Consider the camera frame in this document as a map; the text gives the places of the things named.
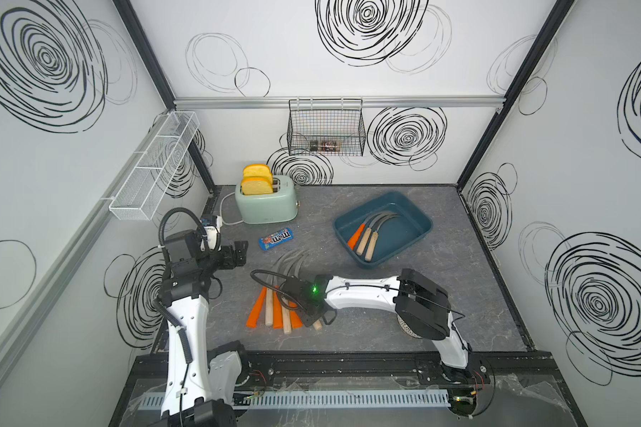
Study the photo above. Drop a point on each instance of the wooden handled sickle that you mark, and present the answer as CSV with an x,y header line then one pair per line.
x,y
365,237

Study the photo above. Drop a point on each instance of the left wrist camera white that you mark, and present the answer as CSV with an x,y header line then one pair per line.
x,y
212,225

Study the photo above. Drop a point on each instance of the orange handled sickle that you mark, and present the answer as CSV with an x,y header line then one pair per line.
x,y
353,241

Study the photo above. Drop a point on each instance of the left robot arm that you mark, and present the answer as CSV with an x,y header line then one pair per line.
x,y
200,382

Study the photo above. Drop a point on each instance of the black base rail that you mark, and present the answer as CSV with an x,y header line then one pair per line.
x,y
266,367

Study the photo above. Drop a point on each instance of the orange sickle far left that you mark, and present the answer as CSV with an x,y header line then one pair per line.
x,y
255,312

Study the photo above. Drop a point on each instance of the toast slice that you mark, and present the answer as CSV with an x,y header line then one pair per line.
x,y
256,186
258,171

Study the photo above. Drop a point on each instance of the front toast slice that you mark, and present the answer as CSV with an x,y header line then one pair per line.
x,y
256,186

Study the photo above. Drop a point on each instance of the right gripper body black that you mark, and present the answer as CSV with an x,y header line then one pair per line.
x,y
308,318

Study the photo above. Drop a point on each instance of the white round strainer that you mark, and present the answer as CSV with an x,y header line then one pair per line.
x,y
406,329

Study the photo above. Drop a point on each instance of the blue candy packet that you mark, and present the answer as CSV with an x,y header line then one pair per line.
x,y
275,239

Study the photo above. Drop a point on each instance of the mint green toaster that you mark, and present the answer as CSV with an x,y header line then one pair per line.
x,y
279,206

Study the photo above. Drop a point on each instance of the teal plastic storage box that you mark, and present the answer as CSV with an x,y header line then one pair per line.
x,y
395,235

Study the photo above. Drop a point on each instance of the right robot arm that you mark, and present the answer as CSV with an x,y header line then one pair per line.
x,y
419,303

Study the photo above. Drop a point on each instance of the grey slotted cable duct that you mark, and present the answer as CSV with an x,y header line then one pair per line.
x,y
277,400

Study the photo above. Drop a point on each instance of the jar in wire basket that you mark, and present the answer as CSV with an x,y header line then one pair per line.
x,y
331,146

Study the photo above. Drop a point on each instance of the white wire wall shelf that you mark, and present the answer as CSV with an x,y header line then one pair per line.
x,y
148,182

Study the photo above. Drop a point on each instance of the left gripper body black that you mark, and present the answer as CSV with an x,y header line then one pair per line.
x,y
226,261

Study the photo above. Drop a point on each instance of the rear toast slice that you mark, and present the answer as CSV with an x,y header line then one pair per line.
x,y
258,171

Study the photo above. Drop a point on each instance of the black wire wall basket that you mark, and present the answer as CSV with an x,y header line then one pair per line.
x,y
322,119

